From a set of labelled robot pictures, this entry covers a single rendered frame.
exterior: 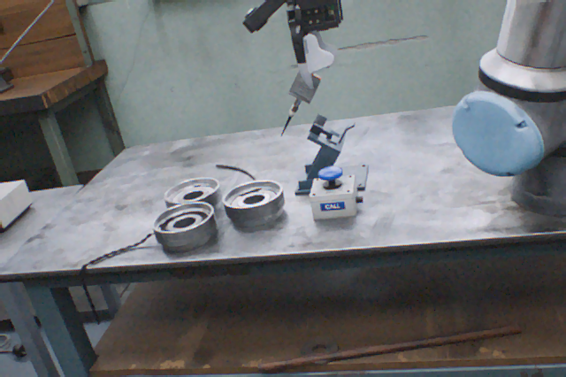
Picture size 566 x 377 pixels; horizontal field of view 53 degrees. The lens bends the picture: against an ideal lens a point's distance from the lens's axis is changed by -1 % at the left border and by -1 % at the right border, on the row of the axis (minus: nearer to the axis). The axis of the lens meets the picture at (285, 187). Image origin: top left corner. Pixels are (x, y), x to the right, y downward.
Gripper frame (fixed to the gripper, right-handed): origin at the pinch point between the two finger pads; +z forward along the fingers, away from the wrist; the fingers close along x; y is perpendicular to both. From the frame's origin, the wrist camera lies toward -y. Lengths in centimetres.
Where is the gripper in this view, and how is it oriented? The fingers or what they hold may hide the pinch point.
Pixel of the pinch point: (308, 79)
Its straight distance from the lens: 101.0
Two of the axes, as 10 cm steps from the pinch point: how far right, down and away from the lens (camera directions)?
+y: 9.6, -0.8, -2.6
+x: 2.0, -4.4, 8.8
